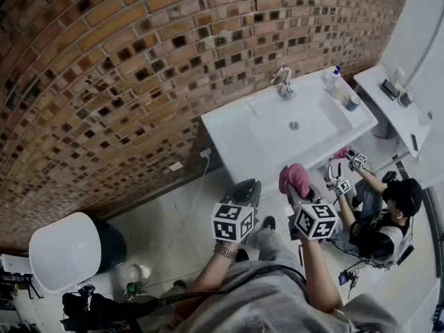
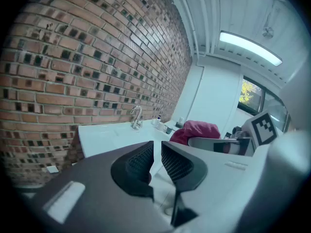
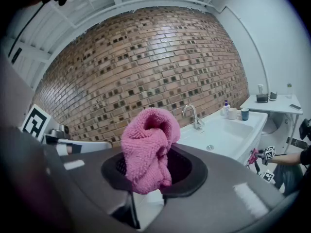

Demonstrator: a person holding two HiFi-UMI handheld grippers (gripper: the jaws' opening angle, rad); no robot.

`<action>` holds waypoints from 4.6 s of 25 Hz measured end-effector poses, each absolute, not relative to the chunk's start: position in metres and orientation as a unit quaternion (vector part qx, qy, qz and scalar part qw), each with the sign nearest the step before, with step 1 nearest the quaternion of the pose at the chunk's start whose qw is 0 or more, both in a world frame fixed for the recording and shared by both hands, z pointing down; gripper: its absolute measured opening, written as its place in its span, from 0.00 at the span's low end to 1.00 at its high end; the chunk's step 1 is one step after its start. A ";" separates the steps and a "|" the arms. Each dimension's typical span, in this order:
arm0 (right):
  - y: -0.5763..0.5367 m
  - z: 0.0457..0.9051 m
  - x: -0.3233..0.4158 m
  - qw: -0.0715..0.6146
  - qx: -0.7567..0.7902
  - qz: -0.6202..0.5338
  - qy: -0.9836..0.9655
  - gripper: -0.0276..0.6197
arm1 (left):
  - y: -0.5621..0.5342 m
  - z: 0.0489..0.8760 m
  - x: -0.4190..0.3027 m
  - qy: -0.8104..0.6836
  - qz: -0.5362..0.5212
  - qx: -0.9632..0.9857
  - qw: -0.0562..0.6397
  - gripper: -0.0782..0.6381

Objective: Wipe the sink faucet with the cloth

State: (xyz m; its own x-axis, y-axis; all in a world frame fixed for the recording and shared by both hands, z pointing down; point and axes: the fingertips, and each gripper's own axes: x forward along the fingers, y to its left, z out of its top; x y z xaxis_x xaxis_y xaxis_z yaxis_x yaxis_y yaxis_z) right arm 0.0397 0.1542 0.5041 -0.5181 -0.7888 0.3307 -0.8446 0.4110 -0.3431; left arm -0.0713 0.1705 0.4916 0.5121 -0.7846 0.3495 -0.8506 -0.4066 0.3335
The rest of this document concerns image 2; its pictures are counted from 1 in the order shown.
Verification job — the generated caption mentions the chrome sink faucet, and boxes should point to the chrome sink faucet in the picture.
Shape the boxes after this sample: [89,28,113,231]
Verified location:
[130,105,144,131]

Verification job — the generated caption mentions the dark-framed window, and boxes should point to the dark-framed window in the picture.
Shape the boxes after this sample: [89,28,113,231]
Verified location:
[237,75,292,133]

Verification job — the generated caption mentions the white sink basin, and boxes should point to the white sink basin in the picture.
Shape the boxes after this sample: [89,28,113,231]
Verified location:
[78,119,176,159]

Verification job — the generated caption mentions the long ceiling light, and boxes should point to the long ceiling light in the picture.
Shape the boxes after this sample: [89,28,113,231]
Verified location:
[219,30,283,67]

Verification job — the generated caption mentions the red cloth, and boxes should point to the red cloth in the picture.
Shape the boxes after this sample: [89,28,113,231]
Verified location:
[169,120,222,147]

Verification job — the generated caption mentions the white ceiling pipes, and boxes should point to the white ceiling pipes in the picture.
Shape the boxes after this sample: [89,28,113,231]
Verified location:
[167,0,221,58]

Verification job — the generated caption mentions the round ceiling detector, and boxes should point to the round ceiling detector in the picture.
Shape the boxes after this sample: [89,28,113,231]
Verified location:
[262,26,275,38]

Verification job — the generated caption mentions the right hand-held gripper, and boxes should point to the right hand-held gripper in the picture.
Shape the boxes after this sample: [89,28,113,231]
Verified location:
[188,109,279,157]

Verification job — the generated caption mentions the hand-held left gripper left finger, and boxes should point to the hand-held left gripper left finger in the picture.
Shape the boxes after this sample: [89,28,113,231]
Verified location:
[110,140,155,202]

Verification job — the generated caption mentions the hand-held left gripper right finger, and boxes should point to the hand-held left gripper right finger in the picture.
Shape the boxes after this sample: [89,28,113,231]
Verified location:
[161,141,208,228]

